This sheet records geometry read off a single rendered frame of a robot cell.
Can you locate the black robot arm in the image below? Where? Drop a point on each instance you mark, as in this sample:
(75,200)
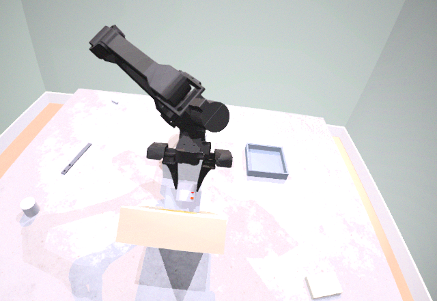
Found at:
(170,90)

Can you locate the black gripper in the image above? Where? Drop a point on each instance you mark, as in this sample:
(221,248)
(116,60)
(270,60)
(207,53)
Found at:
(159,151)

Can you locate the grey flat bar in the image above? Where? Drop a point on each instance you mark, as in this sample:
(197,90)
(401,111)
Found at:
(75,159)

